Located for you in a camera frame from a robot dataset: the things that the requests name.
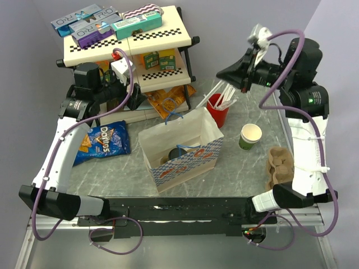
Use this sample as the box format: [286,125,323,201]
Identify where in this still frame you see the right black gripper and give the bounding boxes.
[214,48,292,94]

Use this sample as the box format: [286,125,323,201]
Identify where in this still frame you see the paper takeout bag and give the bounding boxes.
[139,106,224,193]

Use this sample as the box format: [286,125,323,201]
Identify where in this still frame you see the black coffee cup lid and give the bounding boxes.
[168,148,187,160]

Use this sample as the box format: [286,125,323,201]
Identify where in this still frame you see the brown pulp cup carrier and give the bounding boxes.
[160,147,207,166]

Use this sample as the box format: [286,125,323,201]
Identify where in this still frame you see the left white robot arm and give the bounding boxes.
[19,59,135,225]

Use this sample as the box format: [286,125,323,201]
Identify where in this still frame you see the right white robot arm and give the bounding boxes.
[217,38,338,223]

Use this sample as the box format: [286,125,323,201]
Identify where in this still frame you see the orange snack bag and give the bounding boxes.
[145,85,189,119]

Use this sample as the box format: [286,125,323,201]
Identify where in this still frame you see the white wrapped straws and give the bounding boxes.
[207,84,237,111]

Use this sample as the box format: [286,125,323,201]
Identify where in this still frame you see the green snack box right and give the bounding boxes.
[141,52,159,69]

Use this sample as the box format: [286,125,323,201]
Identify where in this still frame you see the red straw holder cup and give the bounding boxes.
[206,93,229,128]

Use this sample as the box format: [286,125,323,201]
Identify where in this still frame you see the cream checkered shelf rack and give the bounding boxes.
[55,6,200,125]

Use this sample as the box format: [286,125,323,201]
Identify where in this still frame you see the orange snack box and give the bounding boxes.
[96,60,111,73]

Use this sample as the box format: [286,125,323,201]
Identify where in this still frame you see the green yellow snack box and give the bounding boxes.
[158,48,176,71]

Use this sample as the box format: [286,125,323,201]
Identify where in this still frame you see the blue chip bag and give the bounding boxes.
[73,120,131,166]

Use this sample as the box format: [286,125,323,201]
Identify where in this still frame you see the teal box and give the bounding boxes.
[111,12,162,40]

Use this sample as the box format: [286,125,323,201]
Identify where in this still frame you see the purple R.O box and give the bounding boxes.
[71,21,114,49]

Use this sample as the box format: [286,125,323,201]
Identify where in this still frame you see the wavy striped pouch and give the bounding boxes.
[122,3,164,20]

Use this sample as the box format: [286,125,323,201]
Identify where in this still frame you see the blue R.O box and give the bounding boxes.
[51,4,119,37]

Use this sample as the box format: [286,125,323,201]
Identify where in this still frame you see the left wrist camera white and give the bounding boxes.
[111,48,136,86]

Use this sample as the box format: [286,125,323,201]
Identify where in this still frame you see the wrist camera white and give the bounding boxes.
[111,48,136,86]
[247,24,272,52]

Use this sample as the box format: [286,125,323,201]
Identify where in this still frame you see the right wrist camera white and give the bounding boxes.
[247,24,272,52]

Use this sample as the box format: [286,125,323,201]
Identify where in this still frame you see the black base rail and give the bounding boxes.
[77,197,277,239]

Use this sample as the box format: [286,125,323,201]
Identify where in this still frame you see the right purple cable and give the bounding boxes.
[242,29,339,251]

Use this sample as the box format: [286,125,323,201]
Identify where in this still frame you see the purple cable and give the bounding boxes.
[242,29,339,251]
[30,48,144,255]

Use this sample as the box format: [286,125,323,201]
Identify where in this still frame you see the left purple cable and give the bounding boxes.
[30,48,144,255]

